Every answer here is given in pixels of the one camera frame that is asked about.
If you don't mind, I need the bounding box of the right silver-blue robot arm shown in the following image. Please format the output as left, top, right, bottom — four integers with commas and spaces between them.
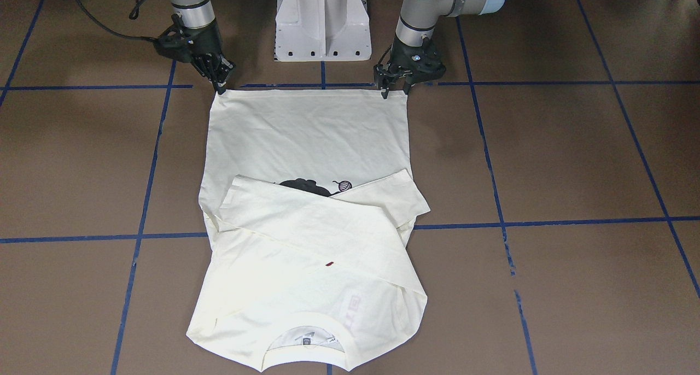
143, 0, 235, 95

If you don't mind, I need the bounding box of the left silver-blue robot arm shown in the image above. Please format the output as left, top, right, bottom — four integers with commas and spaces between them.
373, 0, 505, 99

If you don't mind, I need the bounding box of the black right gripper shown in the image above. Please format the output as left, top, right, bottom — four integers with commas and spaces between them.
153, 21, 235, 95

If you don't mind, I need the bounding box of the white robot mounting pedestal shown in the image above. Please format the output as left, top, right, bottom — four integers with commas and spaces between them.
273, 0, 372, 62

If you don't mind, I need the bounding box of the cream long-sleeve printed shirt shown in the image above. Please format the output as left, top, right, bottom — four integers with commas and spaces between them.
186, 89, 430, 372

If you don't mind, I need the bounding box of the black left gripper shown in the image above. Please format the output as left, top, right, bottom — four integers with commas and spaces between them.
374, 37, 447, 100

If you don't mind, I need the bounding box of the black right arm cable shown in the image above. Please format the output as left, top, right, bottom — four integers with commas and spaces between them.
68, 0, 165, 41

